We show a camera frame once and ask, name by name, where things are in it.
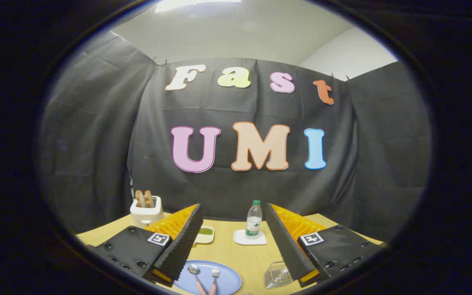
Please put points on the white square coaster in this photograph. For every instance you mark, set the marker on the white square coaster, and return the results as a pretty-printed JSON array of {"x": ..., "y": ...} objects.
[{"x": 240, "y": 239}]

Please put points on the clear plastic cutlery container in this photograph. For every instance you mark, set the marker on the clear plastic cutlery container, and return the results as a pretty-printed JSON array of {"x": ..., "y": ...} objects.
[{"x": 277, "y": 275}]

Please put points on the clear water bottle green cap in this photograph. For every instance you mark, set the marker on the clear water bottle green cap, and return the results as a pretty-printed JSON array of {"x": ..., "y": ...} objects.
[{"x": 254, "y": 221}]

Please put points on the cream toaster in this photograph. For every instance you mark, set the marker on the cream toaster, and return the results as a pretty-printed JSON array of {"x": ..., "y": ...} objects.
[{"x": 148, "y": 215}]

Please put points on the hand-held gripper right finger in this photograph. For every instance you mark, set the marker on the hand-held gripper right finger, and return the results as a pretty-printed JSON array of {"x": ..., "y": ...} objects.
[{"x": 287, "y": 250}]

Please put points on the white divided dish with beans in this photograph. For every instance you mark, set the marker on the white divided dish with beans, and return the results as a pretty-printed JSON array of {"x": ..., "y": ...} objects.
[{"x": 206, "y": 235}]

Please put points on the brown toast slice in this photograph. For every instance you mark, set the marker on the brown toast slice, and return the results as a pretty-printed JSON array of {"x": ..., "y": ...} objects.
[
  {"x": 139, "y": 198},
  {"x": 149, "y": 198}
]

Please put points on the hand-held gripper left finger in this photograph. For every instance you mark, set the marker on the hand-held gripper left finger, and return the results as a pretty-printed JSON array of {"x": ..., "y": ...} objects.
[{"x": 182, "y": 246}]

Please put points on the blue plate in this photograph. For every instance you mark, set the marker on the blue plate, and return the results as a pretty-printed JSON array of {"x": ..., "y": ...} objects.
[{"x": 228, "y": 280}]

